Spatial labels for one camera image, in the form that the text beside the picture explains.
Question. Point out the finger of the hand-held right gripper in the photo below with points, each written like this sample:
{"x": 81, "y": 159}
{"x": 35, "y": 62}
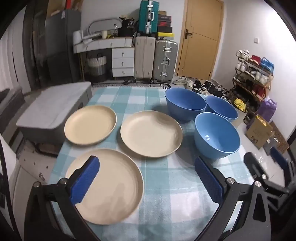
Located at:
{"x": 254, "y": 162}
{"x": 278, "y": 154}

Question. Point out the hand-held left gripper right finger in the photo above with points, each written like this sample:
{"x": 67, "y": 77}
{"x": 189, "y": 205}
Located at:
{"x": 209, "y": 180}

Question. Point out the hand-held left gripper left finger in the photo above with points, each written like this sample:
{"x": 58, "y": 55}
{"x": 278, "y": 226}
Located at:
{"x": 84, "y": 180}

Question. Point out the beige plate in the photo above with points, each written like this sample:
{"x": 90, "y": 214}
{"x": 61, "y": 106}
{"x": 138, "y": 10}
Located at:
{"x": 120, "y": 185}
{"x": 90, "y": 125}
{"x": 150, "y": 134}

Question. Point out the blue bowl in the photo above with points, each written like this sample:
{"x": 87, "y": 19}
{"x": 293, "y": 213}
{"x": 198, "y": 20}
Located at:
{"x": 222, "y": 109}
{"x": 185, "y": 99}
{"x": 215, "y": 136}

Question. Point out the brown patterned boards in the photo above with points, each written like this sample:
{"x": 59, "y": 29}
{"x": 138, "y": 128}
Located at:
{"x": 281, "y": 141}

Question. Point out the cardboard box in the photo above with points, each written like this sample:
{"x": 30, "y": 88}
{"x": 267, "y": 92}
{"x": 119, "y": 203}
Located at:
{"x": 259, "y": 134}

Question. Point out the teal checked tablecloth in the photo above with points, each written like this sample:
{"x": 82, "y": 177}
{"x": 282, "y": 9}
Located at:
{"x": 166, "y": 185}

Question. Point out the purple bag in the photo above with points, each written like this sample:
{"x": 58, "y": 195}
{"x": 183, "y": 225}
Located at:
{"x": 267, "y": 110}

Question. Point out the yellow plastic bag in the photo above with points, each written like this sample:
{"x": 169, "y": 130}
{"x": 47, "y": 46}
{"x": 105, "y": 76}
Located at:
{"x": 239, "y": 104}

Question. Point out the wooden shoe rack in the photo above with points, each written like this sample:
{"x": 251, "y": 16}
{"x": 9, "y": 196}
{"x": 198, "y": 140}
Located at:
{"x": 240, "y": 86}

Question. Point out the grey coffee table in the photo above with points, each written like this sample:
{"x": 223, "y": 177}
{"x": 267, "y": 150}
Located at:
{"x": 53, "y": 106}

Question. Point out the group of assorted sneakers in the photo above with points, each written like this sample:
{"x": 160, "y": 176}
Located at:
{"x": 203, "y": 85}

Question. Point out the rack shoe collection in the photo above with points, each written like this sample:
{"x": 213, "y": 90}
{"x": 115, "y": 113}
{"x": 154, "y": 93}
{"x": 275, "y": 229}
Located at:
{"x": 256, "y": 59}

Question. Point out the white grey laundry basket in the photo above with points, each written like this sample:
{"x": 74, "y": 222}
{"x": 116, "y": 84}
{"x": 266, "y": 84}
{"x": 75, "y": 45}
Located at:
{"x": 97, "y": 67}

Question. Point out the wooden door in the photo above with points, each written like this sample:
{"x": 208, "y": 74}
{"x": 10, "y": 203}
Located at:
{"x": 203, "y": 46}

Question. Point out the silver suitcase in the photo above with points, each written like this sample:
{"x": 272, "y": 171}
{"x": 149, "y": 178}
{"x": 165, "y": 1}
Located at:
{"x": 165, "y": 60}

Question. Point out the dark grey refrigerator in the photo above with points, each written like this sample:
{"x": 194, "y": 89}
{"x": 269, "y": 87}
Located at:
{"x": 62, "y": 46}

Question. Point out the beige suitcase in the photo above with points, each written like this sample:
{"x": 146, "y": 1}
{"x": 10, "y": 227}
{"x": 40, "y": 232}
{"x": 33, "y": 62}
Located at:
{"x": 144, "y": 58}

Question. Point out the white vanity desk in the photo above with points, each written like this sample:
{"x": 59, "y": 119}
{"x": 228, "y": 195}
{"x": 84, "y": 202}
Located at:
{"x": 104, "y": 43}

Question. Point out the dark glass cabinet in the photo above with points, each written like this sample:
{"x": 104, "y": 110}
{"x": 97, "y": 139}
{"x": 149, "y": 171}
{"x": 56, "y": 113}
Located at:
{"x": 34, "y": 46}

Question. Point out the white cylindrical canister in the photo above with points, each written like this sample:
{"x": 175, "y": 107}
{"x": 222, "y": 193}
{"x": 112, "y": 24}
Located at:
{"x": 77, "y": 37}

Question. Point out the cream cup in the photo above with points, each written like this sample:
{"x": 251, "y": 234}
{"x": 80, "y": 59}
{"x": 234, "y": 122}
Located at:
{"x": 104, "y": 34}

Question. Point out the yellow black shoe box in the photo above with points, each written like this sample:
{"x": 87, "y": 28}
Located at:
{"x": 166, "y": 36}

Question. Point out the arched mirror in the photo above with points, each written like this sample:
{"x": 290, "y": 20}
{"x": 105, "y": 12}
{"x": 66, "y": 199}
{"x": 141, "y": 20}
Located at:
{"x": 104, "y": 25}

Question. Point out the black bag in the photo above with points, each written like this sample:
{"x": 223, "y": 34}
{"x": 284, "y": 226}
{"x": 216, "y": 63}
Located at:
{"x": 126, "y": 27}

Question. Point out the black red shoe box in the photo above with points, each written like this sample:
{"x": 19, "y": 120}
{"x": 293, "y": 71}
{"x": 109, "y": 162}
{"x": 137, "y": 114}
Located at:
{"x": 164, "y": 20}

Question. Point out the teal suitcase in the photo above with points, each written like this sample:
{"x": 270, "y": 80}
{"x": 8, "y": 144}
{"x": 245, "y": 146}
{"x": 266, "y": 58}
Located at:
{"x": 148, "y": 18}

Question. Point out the brown shoe box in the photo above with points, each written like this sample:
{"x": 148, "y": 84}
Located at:
{"x": 162, "y": 13}

